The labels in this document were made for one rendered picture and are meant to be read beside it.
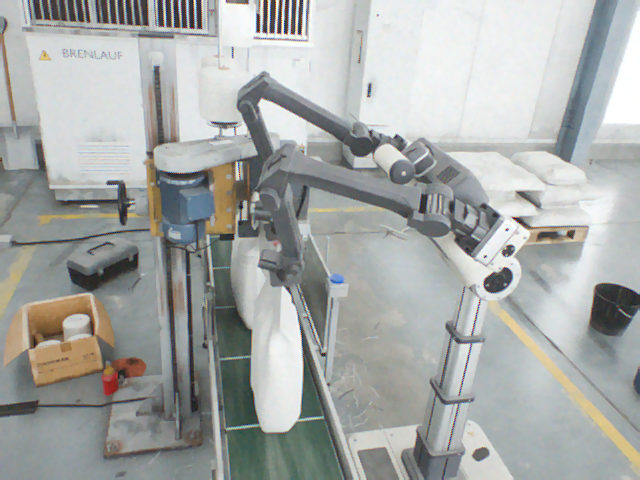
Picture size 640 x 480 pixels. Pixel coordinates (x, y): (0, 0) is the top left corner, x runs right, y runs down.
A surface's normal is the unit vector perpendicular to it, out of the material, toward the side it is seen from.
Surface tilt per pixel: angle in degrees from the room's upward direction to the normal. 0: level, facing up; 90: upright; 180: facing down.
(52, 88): 90
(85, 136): 90
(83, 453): 0
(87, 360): 87
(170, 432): 0
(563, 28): 90
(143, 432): 0
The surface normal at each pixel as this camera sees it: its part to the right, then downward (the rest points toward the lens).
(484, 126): 0.22, 0.44
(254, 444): 0.07, -0.90
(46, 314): 0.46, 0.43
